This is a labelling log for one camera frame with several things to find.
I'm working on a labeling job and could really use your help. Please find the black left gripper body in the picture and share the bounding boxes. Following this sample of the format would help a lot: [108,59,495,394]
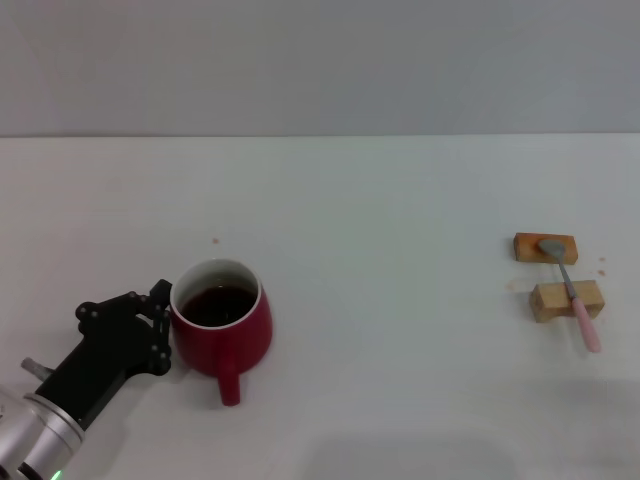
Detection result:
[37,314,155,431]

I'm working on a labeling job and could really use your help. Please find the metal gripper cable plug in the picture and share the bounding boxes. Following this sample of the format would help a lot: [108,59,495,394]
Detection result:
[20,357,55,381]

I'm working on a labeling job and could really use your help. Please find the orange stained wooden block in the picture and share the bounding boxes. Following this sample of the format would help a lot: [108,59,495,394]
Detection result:
[513,231,579,265]

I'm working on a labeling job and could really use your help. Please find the light wooden block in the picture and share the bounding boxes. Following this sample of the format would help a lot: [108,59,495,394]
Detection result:
[529,279,605,325]

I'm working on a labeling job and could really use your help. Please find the pink handled metal spoon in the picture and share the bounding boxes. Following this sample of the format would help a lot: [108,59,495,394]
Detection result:
[537,238,603,354]

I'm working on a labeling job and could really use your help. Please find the red ceramic cup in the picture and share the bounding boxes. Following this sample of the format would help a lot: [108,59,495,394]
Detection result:
[168,257,275,407]

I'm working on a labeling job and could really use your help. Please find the dark coffee liquid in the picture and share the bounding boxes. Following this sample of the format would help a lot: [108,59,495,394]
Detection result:
[178,284,257,327]

